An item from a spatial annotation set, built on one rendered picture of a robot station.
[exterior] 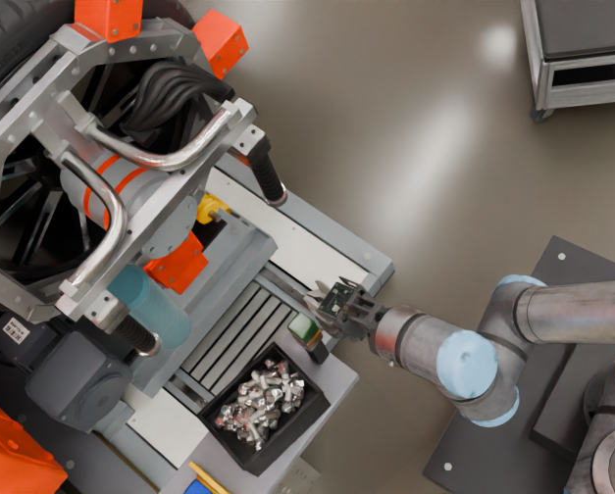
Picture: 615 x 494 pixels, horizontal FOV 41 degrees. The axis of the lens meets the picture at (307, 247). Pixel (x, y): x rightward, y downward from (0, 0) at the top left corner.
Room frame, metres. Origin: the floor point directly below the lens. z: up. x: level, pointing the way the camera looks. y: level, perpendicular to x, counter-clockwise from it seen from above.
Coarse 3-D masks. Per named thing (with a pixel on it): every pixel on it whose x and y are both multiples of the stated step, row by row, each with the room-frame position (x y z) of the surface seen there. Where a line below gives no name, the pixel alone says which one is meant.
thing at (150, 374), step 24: (240, 216) 1.03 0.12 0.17; (264, 240) 0.95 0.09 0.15; (240, 264) 0.92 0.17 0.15; (264, 264) 0.91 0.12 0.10; (216, 288) 0.88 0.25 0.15; (240, 288) 0.87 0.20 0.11; (192, 312) 0.85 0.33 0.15; (216, 312) 0.83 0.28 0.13; (96, 336) 0.90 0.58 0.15; (192, 336) 0.79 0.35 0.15; (144, 360) 0.78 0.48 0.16; (168, 360) 0.75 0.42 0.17; (144, 384) 0.72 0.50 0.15
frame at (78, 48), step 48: (48, 48) 0.89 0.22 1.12; (96, 48) 0.86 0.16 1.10; (144, 48) 0.90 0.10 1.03; (192, 48) 0.93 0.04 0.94; (0, 96) 0.84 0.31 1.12; (48, 96) 0.82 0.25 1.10; (192, 96) 0.96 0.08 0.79; (0, 144) 0.77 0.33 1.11; (192, 192) 0.87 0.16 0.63; (0, 288) 0.69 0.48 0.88; (48, 288) 0.75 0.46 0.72
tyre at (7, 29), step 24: (0, 0) 0.96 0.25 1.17; (24, 0) 0.94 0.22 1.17; (48, 0) 0.95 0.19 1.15; (72, 0) 0.96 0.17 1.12; (144, 0) 1.01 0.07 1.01; (168, 0) 1.03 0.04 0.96; (0, 24) 0.92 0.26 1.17; (24, 24) 0.92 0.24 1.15; (48, 24) 0.93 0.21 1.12; (192, 24) 1.04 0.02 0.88; (0, 48) 0.90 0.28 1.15; (24, 48) 0.91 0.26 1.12; (0, 72) 0.89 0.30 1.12
